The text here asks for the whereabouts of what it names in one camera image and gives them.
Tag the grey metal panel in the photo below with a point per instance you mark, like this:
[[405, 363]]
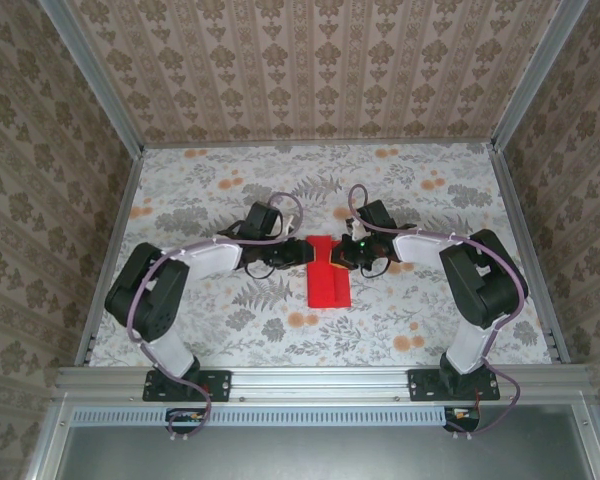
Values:
[[320, 455]]

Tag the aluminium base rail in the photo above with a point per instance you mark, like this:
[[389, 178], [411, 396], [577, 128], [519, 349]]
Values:
[[320, 382]]

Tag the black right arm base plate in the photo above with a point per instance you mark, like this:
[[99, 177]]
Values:
[[422, 385]]

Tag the aluminium table end rail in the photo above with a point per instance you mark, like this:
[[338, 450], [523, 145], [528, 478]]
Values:
[[320, 145]]

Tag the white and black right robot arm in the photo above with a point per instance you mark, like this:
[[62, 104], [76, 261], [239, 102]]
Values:
[[480, 290]]

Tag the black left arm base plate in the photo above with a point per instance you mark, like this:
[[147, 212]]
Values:
[[217, 385]]

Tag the aluminium table side rail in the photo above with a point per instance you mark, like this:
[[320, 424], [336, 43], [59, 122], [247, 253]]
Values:
[[527, 250], [112, 250]]

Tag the red cloth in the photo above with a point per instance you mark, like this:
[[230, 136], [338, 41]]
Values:
[[325, 285]]

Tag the floral patterned table cover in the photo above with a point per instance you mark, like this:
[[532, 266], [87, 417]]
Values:
[[230, 325]]

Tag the aluminium frame post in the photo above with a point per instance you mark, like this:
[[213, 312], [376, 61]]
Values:
[[95, 80], [535, 75]]

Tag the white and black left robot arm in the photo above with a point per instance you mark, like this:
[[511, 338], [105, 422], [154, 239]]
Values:
[[150, 300]]

